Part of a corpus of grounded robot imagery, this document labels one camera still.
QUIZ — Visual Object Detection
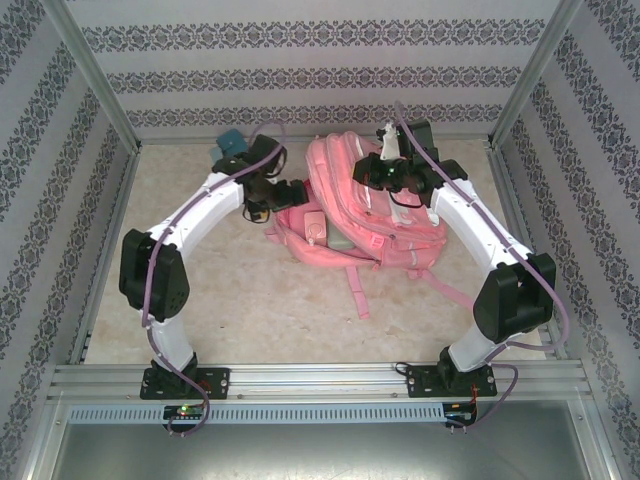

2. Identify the pink student backpack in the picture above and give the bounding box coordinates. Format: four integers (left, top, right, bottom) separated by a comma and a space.
264, 132, 474, 321

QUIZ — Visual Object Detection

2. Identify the teal snap wallet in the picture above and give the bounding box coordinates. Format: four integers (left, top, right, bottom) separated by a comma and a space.
222, 130, 247, 155

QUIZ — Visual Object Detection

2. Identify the small circuit board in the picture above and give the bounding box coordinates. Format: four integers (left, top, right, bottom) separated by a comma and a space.
444, 402, 479, 426
164, 405, 206, 420

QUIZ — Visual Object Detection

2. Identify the grey metal panel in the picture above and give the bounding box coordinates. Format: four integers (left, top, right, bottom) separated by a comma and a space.
49, 399, 614, 480

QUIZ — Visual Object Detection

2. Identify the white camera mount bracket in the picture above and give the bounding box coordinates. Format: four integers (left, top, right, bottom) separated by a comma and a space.
375, 124, 402, 161

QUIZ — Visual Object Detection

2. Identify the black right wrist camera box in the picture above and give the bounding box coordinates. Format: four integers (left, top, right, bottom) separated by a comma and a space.
399, 119, 440, 162

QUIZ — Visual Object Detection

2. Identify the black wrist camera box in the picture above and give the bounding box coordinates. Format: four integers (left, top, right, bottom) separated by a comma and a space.
248, 135, 289, 174
399, 119, 440, 162

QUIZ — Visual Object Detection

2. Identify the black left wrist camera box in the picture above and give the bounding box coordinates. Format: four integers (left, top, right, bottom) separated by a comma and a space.
248, 135, 289, 174

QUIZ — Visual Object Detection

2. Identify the aluminium table edge rail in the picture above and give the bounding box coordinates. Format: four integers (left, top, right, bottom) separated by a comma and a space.
487, 144, 569, 359
69, 144, 144, 364

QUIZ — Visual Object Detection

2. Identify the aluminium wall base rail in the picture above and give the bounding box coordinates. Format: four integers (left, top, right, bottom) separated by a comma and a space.
137, 132, 494, 147

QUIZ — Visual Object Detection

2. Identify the aluminium frame post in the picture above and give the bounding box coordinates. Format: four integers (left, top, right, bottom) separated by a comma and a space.
487, 0, 584, 146
42, 0, 144, 151

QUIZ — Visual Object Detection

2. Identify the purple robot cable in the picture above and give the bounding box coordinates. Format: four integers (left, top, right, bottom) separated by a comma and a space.
142, 121, 289, 439
394, 99, 571, 436

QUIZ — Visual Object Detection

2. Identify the aluminium mounting rail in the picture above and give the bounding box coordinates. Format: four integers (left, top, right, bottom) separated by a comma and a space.
47, 362, 586, 401

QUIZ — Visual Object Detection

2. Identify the slotted grey cable duct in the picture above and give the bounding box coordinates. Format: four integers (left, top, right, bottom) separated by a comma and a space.
67, 403, 446, 425

